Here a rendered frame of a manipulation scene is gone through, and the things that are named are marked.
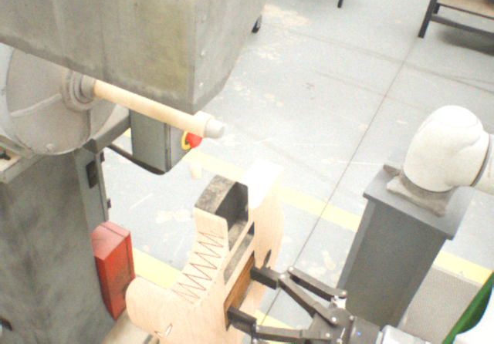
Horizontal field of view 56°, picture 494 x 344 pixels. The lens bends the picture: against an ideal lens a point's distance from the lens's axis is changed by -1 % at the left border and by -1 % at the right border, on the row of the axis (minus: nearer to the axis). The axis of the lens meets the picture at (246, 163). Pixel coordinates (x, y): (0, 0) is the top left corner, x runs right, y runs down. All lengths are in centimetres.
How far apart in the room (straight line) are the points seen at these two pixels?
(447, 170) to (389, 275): 43
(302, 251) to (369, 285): 53
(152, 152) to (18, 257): 34
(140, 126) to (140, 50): 61
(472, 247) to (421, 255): 97
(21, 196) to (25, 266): 18
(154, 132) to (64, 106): 31
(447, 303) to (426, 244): 74
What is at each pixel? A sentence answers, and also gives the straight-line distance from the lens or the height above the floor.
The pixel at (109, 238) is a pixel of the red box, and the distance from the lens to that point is 133.
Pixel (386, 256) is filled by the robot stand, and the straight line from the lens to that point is 156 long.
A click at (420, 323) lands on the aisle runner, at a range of 207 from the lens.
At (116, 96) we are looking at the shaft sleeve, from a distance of 68.
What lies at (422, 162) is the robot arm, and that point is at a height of 84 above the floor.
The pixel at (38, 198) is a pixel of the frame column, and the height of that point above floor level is 93.
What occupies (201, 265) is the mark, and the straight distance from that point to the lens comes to 60.
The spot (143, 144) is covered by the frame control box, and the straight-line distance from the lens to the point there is 104.
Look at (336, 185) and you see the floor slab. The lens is 248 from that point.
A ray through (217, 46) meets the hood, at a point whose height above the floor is 144.
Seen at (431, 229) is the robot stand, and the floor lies 69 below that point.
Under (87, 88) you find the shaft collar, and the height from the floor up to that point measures 126.
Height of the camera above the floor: 162
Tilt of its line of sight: 40 degrees down
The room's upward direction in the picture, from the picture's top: 7 degrees clockwise
